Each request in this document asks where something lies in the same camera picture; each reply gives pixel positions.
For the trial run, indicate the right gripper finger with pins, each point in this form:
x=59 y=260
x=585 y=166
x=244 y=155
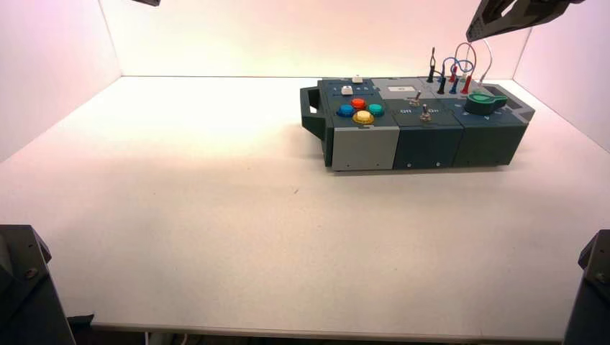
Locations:
x=491 y=16
x=538 y=12

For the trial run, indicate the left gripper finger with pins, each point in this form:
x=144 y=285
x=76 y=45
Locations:
x=150 y=2

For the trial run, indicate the yellow push button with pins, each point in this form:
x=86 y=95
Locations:
x=363 y=117

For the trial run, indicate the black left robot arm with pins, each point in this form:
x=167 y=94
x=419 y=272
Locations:
x=24 y=285

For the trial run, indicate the teal push button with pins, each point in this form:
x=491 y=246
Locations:
x=375 y=109

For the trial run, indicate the red push button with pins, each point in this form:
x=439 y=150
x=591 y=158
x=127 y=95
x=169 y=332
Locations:
x=358 y=103

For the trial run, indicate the blue push button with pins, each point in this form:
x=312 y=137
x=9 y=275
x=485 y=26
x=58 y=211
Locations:
x=345 y=111

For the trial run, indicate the green rotary knob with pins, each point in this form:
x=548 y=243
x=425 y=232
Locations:
x=481 y=104

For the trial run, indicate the small white display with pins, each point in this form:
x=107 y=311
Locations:
x=399 y=88

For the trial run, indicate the dark teal grey control box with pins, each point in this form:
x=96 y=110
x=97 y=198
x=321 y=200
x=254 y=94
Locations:
x=429 y=143

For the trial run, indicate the white slider knob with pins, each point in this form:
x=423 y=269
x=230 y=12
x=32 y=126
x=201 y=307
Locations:
x=357 y=79
x=347 y=90

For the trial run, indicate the metal toggle switch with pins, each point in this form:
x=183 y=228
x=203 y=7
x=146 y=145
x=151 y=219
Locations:
x=424 y=114
x=416 y=99

